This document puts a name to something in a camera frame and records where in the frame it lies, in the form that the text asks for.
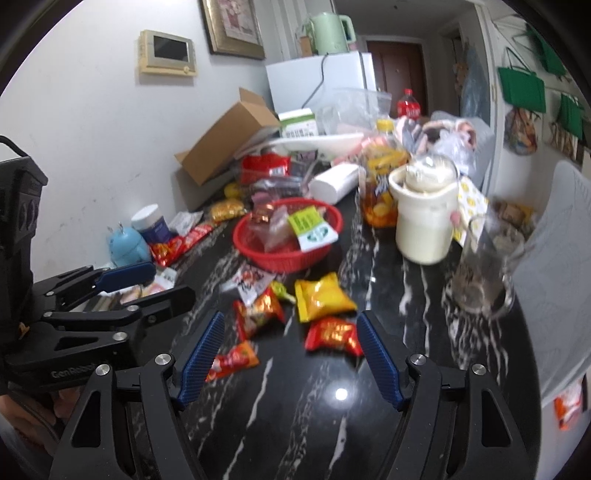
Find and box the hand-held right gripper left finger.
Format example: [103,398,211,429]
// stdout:
[48,311,227,480]

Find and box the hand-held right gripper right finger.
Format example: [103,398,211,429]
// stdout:
[357,311,543,480]

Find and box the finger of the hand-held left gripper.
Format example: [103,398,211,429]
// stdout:
[30,261,157,315]
[41,285,196,344]

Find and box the small red candy packet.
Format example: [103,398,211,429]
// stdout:
[205,340,260,383]

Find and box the red gold-print snack packet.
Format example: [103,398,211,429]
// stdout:
[305,317,365,357]

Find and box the white red snack packet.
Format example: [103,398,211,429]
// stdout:
[231,265,273,305]

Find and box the orange red snack packet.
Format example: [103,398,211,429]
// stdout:
[233,286,286,342]

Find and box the yellow snack packet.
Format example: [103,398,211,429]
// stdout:
[294,272,358,323]

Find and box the colourful candy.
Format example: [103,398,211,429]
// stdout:
[270,281,296,304]

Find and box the red plastic basket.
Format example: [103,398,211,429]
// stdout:
[232,198,345,273]

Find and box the small clear zip bag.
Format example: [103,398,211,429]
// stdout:
[256,207,296,254]

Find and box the green white snack packet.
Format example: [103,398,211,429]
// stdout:
[287,208,340,252]

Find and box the person's left hand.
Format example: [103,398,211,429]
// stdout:
[0,388,84,446]

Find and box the white pink packet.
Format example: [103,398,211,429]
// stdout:
[139,268,178,296]

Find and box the blue toy robot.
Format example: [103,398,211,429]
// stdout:
[107,222,151,266]

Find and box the red snack bag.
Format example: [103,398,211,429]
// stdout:
[150,237,188,267]

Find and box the dark jar with white lid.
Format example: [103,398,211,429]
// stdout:
[131,204,175,244]

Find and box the long red snack packet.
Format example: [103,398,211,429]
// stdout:
[182,222,215,247]

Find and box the clear plastic wrapper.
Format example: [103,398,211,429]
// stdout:
[168,210,204,234]

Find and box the gold snack bag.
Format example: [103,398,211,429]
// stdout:
[210,198,247,222]

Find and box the glass mug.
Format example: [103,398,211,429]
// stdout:
[450,215,527,319]

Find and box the cream electric pot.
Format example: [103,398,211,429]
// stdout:
[388,154,461,265]

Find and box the clear plastic container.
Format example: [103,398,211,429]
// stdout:
[240,164,319,204]

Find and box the orange drink bottle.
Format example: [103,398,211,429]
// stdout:
[360,119,411,229]

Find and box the red packet with white label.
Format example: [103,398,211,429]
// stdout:
[241,154,291,183]

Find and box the open cardboard box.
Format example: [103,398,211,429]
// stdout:
[174,88,282,213]

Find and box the smiley print cloth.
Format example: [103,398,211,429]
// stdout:
[455,178,489,245]

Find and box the brown snack box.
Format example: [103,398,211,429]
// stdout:
[496,200,536,229]

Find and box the white chair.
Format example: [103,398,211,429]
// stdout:
[512,160,591,402]

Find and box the white green box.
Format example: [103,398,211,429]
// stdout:
[278,108,319,139]

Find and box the white flat package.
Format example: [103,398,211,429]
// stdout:
[272,134,365,160]

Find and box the white plastic bag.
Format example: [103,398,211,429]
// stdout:
[429,111,495,178]

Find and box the white grey glove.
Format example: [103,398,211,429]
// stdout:
[397,117,426,148]

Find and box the white refrigerator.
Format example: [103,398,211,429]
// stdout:
[265,51,377,116]

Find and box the large clear zip bag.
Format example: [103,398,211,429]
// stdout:
[321,88,393,134]

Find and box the red cola bottle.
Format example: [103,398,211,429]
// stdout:
[397,89,422,118]

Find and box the framed picture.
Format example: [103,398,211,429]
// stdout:
[199,0,266,60]

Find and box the patterned tote bag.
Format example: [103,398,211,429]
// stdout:
[503,106,540,157]

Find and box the brown door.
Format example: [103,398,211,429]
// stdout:
[365,39,428,116]

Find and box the green electric kettle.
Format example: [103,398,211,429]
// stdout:
[302,12,357,56]

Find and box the large green tote bag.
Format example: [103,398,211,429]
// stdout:
[498,48,547,114]

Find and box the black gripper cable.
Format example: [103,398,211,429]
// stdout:
[0,135,31,160]

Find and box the wall intercom panel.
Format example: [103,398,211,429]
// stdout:
[137,30,199,77]

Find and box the black power cable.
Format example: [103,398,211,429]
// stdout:
[302,53,329,109]

